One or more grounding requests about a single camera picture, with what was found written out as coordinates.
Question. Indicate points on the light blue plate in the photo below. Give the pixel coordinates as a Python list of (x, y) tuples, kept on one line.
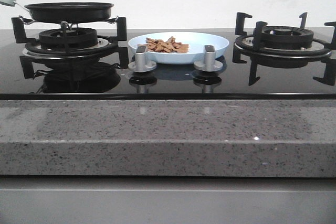
[(196, 42)]

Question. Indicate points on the brown meat slices pile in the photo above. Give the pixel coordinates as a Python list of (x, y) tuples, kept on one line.
[(169, 46)]

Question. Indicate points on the black frying pan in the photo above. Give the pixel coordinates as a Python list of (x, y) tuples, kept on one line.
[(71, 12)]

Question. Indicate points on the left silver stove knob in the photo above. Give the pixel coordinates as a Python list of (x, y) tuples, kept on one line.
[(141, 63)]

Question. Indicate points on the silver stove knob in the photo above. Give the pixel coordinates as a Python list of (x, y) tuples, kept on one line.
[(209, 62), (141, 63)]

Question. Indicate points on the right silver stove knob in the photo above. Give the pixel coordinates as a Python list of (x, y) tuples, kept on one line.
[(209, 62)]

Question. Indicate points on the left black pan support grate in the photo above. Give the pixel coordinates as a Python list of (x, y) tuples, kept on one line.
[(18, 32)]

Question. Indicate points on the black pan support grate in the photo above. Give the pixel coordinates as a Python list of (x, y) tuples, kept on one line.
[(18, 32), (256, 37)]

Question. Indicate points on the right black pan support grate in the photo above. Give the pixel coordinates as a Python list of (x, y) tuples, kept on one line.
[(256, 37)]

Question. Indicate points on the black glass gas hob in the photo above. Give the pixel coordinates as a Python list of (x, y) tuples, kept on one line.
[(108, 78)]

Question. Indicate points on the left black gas burner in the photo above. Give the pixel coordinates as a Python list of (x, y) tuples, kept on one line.
[(67, 44)]

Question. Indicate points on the black gas burner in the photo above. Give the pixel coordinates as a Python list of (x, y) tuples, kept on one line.
[(67, 44), (285, 42)]

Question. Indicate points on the right black gas burner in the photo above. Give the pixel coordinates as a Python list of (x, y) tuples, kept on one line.
[(285, 42)]

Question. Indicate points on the grey cabinet drawer front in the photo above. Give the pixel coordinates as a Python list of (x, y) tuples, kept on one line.
[(161, 200)]

